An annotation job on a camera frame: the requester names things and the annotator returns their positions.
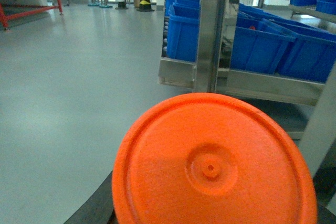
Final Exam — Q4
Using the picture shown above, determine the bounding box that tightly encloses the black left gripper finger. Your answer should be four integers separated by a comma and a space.
65, 172, 116, 223

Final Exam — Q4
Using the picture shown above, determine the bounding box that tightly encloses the blue bin right side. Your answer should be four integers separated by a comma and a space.
270, 19, 335, 83

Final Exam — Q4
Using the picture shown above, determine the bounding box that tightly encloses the orange cylindrical capacitor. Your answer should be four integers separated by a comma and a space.
112, 93, 317, 223

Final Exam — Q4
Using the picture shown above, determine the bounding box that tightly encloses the large blue plastic bin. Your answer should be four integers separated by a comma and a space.
230, 18, 294, 74

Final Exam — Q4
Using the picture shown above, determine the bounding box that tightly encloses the stainless steel flow rack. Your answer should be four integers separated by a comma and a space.
157, 0, 336, 177

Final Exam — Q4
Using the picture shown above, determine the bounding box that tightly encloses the blue bin behind rollers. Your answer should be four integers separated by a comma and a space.
167, 3, 200, 62

